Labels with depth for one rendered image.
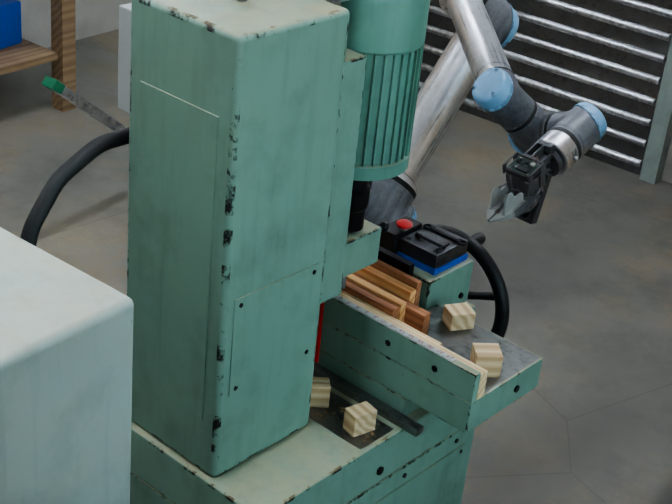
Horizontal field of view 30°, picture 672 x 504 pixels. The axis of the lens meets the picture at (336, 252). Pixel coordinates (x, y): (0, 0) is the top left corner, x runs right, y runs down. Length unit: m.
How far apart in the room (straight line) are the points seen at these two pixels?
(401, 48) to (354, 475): 0.69
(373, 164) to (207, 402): 0.46
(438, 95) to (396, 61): 1.23
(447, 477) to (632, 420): 1.45
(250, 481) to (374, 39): 0.71
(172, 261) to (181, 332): 0.11
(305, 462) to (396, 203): 1.18
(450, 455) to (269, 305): 0.59
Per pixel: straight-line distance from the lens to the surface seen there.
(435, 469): 2.30
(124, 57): 1.88
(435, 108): 3.17
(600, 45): 5.25
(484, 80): 2.77
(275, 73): 1.70
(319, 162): 1.84
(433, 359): 2.06
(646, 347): 4.09
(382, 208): 3.06
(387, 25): 1.93
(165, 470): 2.06
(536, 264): 4.44
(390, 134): 2.01
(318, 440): 2.09
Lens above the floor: 2.05
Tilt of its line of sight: 28 degrees down
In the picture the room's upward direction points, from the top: 6 degrees clockwise
